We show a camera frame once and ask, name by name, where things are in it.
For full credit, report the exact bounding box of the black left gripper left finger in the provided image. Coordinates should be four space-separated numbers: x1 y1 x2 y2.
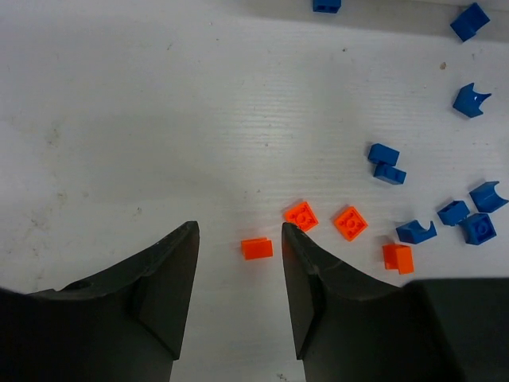
1 221 200 381

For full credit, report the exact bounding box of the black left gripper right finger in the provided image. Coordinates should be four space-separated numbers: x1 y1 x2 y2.
282 223 508 381

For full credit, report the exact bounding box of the small orange lego brick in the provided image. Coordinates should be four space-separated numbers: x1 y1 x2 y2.
283 201 319 232
241 237 274 260
333 206 368 242
383 244 414 275

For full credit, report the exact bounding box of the small blue lego brick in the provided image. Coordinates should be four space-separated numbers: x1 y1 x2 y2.
367 143 400 166
460 212 497 246
450 2 491 42
453 83 492 119
373 163 406 185
312 0 342 14
396 220 437 244
469 181 508 213
437 201 470 227

